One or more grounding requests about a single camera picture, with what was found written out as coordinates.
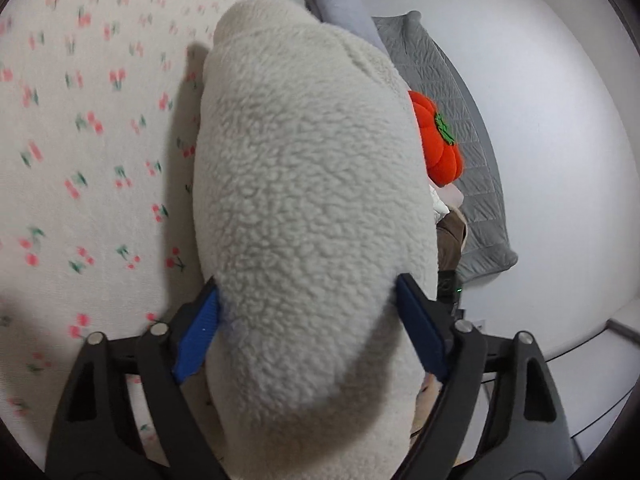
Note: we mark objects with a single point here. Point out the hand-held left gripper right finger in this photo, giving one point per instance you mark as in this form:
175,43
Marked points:
420,330

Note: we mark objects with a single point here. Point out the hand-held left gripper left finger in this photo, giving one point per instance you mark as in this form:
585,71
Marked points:
197,330

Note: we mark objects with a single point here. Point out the white fleece garment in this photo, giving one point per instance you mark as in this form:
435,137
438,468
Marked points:
310,185

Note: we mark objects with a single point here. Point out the brown cloth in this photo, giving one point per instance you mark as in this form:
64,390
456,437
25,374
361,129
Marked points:
450,240

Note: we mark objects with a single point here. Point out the person's beige clothing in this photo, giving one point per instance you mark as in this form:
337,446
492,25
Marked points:
427,405

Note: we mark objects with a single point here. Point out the white cloth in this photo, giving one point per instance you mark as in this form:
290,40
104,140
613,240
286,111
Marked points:
445,200

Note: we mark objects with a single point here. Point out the grey quilted mat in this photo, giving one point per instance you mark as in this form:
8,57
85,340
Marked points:
475,170

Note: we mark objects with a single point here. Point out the orange pumpkin plush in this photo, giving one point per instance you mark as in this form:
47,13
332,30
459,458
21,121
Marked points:
435,145

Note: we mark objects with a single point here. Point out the cherry print blanket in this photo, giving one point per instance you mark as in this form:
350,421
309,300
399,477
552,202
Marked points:
90,160

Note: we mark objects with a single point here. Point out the grey-blue pillow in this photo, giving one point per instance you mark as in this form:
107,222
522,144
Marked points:
340,5

